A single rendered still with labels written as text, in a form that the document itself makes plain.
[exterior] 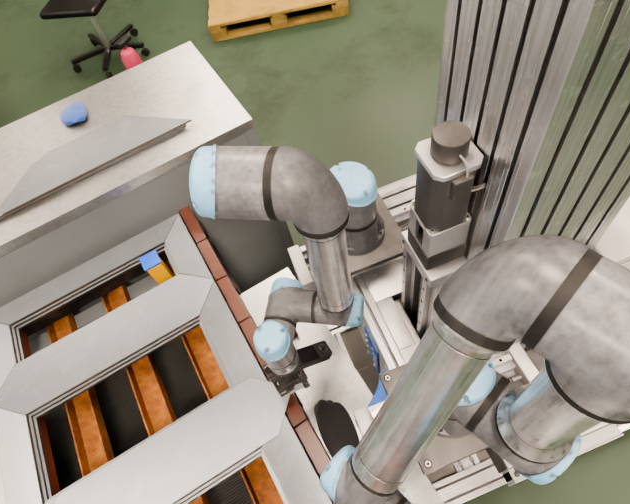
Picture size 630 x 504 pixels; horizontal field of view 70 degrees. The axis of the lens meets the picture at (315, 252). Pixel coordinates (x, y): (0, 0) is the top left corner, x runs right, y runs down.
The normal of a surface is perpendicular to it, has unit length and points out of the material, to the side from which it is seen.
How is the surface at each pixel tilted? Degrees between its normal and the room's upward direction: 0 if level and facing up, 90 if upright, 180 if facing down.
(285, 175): 30
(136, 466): 0
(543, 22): 90
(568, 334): 56
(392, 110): 0
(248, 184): 42
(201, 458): 0
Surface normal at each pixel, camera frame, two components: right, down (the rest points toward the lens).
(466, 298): -0.80, -0.04
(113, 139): -0.15, -0.53
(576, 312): -0.51, -0.06
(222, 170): -0.18, -0.18
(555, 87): -0.93, 0.36
